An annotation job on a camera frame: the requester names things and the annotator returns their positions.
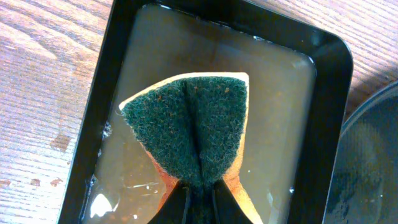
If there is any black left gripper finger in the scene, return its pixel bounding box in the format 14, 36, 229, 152
148, 182, 190, 224

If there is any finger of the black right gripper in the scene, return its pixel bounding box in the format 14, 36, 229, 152
213, 180, 252, 224

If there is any yellow sponge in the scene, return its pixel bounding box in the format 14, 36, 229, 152
119, 72, 261, 223

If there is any round black serving tray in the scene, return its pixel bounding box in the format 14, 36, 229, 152
323, 82, 397, 223

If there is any black rectangular water tray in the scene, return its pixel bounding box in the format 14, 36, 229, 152
58, 1, 353, 223

